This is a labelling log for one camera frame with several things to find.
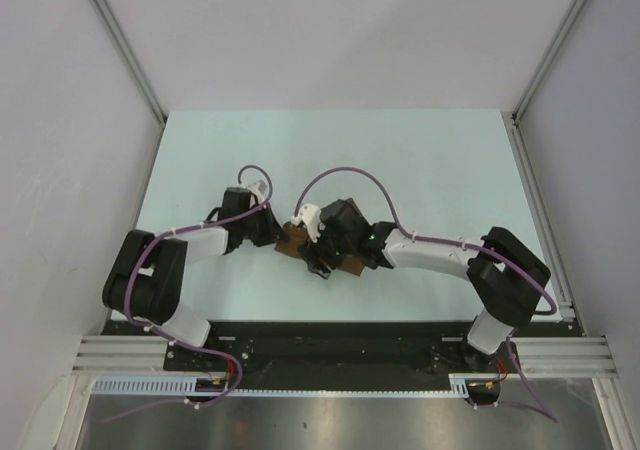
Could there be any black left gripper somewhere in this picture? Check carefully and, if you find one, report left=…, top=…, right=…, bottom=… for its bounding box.
left=239, top=202, right=289, bottom=247

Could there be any brown cloth napkin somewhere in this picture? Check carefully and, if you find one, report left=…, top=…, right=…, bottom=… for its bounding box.
left=275, top=220, right=365, bottom=279

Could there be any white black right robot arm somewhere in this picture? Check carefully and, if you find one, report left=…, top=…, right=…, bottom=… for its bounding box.
left=291, top=199, right=551, bottom=371

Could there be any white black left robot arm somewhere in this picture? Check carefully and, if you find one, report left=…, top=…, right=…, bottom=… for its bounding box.
left=102, top=180, right=287, bottom=370

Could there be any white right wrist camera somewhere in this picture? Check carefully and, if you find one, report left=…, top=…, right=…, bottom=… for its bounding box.
left=290, top=203, right=325, bottom=243

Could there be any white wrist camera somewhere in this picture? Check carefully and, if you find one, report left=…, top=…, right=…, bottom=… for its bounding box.
left=290, top=203, right=325, bottom=243
left=245, top=180, right=271, bottom=205

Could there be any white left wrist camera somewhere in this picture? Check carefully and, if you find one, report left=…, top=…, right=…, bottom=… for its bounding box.
left=245, top=180, right=271, bottom=205

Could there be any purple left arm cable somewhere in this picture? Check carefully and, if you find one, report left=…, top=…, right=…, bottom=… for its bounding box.
left=94, top=164, right=274, bottom=423

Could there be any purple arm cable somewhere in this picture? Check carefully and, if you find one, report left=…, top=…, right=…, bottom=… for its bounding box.
left=295, top=166, right=559, bottom=424
left=94, top=164, right=274, bottom=423

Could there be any white slotted cable duct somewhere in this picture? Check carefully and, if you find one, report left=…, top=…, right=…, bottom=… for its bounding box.
left=92, top=375, right=468, bottom=400

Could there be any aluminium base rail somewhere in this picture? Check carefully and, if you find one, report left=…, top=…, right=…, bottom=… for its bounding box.
left=72, top=335, right=618, bottom=379

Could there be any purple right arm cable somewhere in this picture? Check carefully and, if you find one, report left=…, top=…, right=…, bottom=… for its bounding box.
left=295, top=166, right=559, bottom=424

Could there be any aluminium frame post left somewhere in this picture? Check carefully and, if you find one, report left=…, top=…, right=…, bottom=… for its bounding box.
left=88, top=0, right=168, bottom=129

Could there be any aluminium frame post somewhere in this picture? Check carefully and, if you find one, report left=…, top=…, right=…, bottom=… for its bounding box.
left=510, top=0, right=590, bottom=125
left=88, top=0, right=168, bottom=129

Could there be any aluminium frame post right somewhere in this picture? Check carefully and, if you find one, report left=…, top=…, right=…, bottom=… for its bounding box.
left=510, top=0, right=590, bottom=125

